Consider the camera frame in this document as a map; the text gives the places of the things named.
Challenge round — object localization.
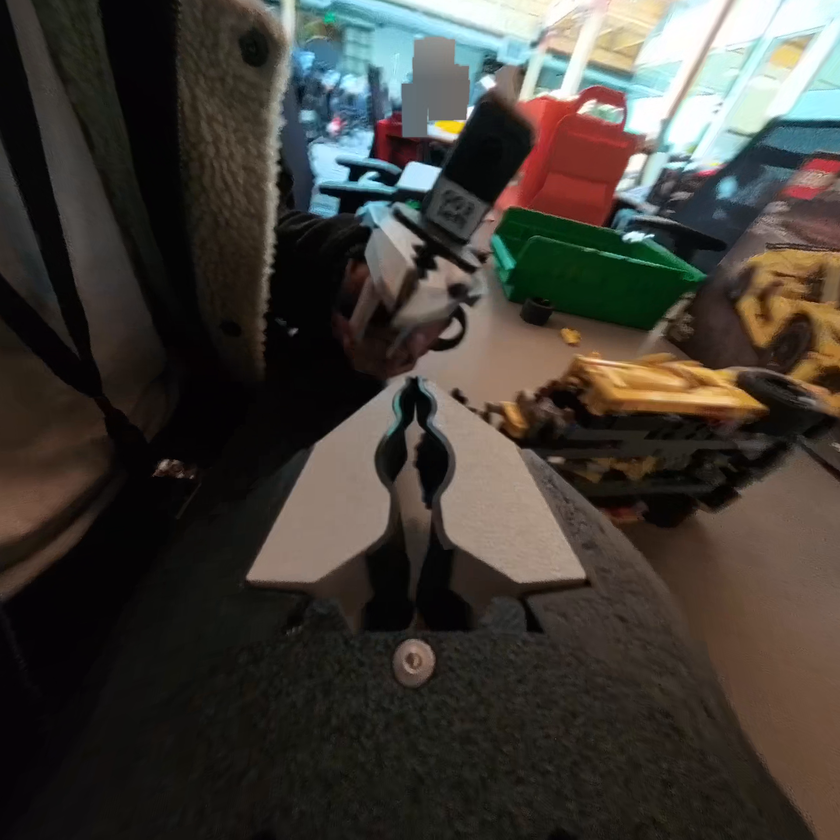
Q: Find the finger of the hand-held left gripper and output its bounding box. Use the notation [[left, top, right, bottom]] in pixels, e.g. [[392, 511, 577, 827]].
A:
[[346, 212, 424, 330], [397, 261, 487, 329]]

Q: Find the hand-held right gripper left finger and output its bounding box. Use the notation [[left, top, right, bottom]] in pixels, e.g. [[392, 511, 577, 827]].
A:
[[245, 377, 417, 627]]

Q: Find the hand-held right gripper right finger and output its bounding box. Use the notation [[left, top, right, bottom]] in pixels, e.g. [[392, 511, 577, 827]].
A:
[[419, 378, 588, 601]]

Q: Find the small black brick assembly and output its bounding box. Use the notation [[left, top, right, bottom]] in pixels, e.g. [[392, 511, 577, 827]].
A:
[[415, 430, 448, 513]]

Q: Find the yellow toy brick car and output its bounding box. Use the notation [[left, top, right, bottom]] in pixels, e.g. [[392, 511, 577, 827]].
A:
[[453, 351, 840, 529]]

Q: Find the person's left forearm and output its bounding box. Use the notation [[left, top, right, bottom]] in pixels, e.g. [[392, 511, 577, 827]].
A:
[[266, 210, 371, 421]]

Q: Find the person's left hand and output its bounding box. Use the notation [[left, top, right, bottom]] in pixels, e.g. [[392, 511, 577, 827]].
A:
[[331, 261, 463, 382]]

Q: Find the red plastic carry case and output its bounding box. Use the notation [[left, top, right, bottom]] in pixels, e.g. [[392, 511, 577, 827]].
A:
[[518, 85, 647, 227]]

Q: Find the black office chair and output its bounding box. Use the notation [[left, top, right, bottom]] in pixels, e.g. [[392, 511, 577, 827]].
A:
[[613, 213, 729, 270], [318, 156, 404, 214]]

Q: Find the green plastic bin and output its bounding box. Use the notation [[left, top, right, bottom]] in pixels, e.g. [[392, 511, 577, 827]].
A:
[[489, 206, 708, 332]]

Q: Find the person's fleece jacket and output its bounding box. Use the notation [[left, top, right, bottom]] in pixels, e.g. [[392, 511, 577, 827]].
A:
[[39, 0, 293, 395]]

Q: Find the person's white shirt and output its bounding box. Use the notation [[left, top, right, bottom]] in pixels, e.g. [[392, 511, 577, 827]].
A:
[[0, 0, 181, 592]]

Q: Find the toy car set box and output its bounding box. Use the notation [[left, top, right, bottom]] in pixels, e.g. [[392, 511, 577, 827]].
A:
[[666, 118, 840, 473]]

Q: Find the black shoulder strap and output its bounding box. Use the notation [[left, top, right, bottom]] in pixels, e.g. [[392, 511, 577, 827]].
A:
[[0, 272, 155, 473]]

